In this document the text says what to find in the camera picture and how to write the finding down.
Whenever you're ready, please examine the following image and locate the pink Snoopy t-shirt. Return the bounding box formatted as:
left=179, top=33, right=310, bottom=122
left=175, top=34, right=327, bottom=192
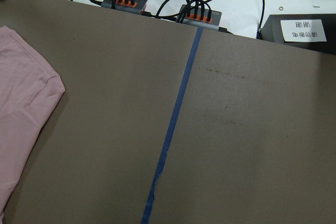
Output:
left=1, top=26, right=65, bottom=210

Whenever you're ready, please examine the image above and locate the black box with white label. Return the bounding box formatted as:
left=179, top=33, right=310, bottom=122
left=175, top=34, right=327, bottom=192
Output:
left=260, top=14, right=335, bottom=55

